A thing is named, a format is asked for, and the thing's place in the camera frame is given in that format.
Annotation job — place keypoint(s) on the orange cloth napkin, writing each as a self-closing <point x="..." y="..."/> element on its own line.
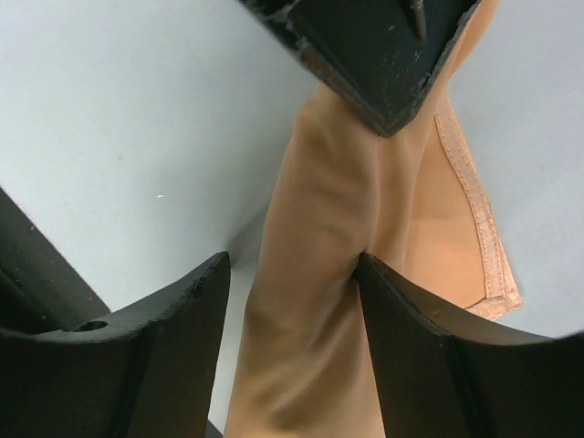
<point x="414" y="201"/>

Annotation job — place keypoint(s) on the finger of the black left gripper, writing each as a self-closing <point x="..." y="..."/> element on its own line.
<point x="381" y="56"/>

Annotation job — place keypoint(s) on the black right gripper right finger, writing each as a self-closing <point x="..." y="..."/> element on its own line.
<point x="442" y="371"/>

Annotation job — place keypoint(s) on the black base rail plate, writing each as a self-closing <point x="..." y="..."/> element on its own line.
<point x="40" y="290"/>

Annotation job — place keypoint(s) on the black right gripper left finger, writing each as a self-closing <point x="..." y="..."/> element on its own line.
<point x="146" y="370"/>

